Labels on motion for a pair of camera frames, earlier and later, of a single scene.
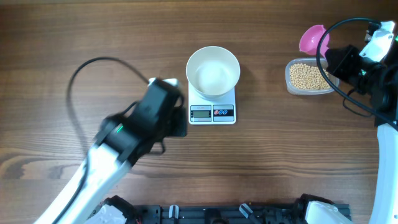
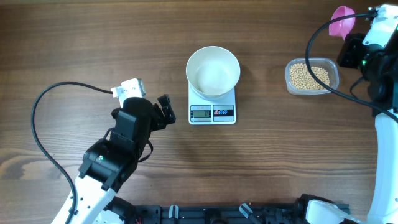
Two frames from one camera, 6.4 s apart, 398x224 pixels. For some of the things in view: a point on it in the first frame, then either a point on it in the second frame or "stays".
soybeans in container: [306, 76] stays
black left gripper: [183, 126] -> [159, 121]
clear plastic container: [303, 76] stays
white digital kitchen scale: [203, 111] stays
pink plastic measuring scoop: [310, 40] -> [343, 27]
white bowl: [213, 71] stays
